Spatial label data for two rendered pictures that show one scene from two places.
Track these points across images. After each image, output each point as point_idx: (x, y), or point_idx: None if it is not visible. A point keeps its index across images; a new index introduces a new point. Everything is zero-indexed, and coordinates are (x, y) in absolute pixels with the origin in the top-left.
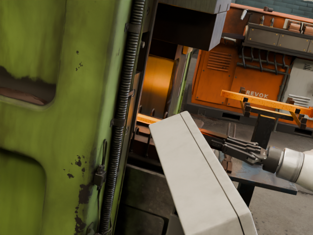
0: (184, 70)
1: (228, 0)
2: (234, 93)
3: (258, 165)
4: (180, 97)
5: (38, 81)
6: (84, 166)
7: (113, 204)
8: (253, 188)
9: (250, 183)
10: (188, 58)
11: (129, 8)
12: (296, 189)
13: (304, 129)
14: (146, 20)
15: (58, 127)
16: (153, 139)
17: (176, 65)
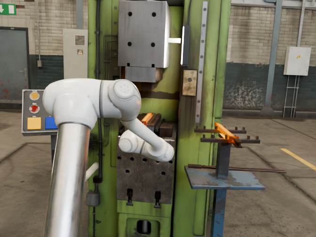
0: (200, 108)
1: (153, 62)
2: (217, 124)
3: (216, 176)
4: (210, 127)
5: None
6: None
7: (114, 140)
8: (216, 194)
9: (186, 174)
10: (210, 103)
11: (95, 66)
12: (193, 185)
13: (201, 141)
14: (115, 71)
15: None
16: None
17: (179, 100)
